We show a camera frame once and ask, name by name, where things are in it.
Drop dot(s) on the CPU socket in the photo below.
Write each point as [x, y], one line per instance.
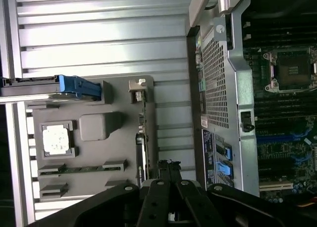
[292, 71]

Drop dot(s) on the green motherboard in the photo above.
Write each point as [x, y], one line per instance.
[280, 150]

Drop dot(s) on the green RAM stick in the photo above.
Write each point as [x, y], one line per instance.
[81, 169]

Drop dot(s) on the hard disk in blue carrier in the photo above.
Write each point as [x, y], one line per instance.
[74, 86]

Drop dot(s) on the blue expansion slot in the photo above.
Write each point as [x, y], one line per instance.
[275, 138]

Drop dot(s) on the blue slot cover latch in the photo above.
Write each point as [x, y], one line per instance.
[228, 152]
[224, 171]

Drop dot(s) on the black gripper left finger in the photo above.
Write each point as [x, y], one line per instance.
[153, 202]

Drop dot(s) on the grey parts rack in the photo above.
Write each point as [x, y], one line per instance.
[99, 157]

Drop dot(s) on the open PC case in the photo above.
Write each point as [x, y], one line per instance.
[218, 88]

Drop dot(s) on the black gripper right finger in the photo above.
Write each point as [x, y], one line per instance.
[198, 207]

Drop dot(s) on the white expansion slot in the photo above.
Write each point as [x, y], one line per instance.
[275, 186]

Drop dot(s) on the silver CPU chip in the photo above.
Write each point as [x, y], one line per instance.
[56, 138]

